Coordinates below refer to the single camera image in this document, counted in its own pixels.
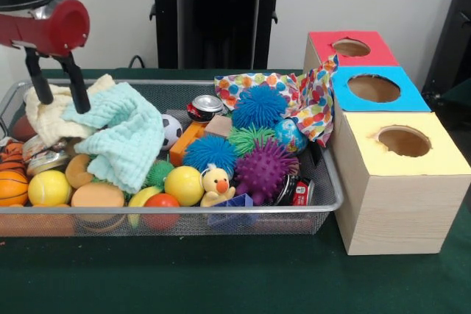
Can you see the purple spiky toy with eyes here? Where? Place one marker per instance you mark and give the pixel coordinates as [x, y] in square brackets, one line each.
[265, 172]

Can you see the black chair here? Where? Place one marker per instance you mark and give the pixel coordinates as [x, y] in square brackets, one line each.
[456, 34]

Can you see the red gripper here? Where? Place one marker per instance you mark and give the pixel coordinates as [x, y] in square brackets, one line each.
[55, 31]

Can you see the yellow plush duck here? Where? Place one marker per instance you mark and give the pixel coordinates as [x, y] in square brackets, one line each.
[217, 187]

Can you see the shallow clear mesh bin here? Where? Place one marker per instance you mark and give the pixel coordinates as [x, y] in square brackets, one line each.
[287, 224]

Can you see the wooden box with three holes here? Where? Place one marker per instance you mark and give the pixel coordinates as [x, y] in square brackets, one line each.
[404, 211]

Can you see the green spiky ball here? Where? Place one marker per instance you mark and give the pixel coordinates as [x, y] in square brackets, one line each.
[248, 137]

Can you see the mint green muslin cloth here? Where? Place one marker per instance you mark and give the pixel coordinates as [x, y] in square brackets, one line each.
[125, 134]

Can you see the black white soccer ball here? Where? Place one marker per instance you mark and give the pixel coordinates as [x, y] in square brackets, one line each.
[171, 132]

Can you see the large polka dot cloth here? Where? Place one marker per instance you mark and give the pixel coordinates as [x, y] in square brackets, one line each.
[312, 115]

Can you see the orange toy basketball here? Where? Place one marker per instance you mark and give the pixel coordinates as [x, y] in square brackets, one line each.
[13, 187]

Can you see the dark green side table cloth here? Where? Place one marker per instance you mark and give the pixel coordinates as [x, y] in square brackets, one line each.
[460, 95]

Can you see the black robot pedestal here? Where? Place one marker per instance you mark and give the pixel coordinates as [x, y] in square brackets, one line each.
[217, 16]

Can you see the cream yellow cloth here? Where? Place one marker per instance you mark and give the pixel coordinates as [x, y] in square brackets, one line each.
[48, 119]

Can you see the yellow ball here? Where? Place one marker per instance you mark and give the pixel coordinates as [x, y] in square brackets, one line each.
[49, 187]

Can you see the large blue fuzzy spiky ball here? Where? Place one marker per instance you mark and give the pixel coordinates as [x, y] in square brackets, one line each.
[259, 106]

